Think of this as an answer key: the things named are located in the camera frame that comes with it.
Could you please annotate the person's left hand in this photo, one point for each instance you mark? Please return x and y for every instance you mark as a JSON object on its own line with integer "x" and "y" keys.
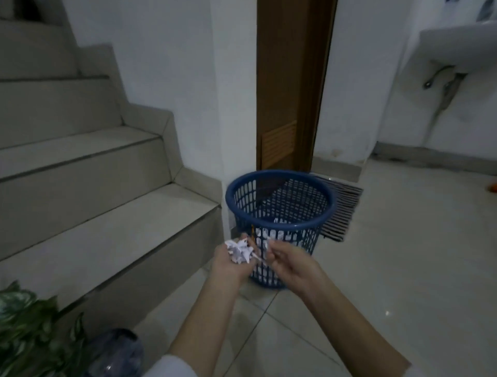
{"x": 229, "y": 264}

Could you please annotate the person's right hand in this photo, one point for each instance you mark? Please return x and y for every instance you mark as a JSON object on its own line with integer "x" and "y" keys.
{"x": 295, "y": 268}

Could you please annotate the person's right fingers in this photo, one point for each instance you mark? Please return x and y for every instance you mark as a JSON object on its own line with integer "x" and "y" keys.
{"x": 273, "y": 256}

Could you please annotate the person's left fingers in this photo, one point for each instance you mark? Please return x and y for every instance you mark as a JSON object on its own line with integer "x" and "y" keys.
{"x": 248, "y": 248}

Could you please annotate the white paper ball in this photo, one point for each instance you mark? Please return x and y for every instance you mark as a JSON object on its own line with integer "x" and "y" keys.
{"x": 240, "y": 251}

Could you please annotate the person's right forearm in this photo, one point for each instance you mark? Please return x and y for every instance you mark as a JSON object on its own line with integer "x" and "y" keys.
{"x": 353, "y": 334}

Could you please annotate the person's left forearm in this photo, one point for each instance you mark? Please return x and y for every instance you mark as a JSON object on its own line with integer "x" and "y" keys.
{"x": 202, "y": 322}

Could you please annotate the white paper scraps in basket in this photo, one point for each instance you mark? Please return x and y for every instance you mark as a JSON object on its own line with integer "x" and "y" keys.
{"x": 279, "y": 233}

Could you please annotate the blue plastic mesh wastebasket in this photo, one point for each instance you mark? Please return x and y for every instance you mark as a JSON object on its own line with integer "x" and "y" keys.
{"x": 280, "y": 217}

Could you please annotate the striped doormat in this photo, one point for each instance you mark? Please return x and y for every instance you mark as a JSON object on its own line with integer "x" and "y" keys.
{"x": 341, "y": 211}

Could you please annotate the brown wooden door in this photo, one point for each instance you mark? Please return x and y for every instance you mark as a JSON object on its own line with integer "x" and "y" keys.
{"x": 293, "y": 85}

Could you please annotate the concrete staircase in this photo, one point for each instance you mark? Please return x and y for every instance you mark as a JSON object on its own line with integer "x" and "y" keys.
{"x": 89, "y": 163}

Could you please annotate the green leafy plant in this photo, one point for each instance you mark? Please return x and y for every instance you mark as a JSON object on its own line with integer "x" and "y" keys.
{"x": 35, "y": 334}

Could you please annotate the metal sink drain pipe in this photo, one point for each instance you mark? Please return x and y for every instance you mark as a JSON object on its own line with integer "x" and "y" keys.
{"x": 444, "y": 87}

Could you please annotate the white wall-mounted sink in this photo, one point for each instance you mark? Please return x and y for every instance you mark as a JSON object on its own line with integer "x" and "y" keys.
{"x": 458, "y": 40}

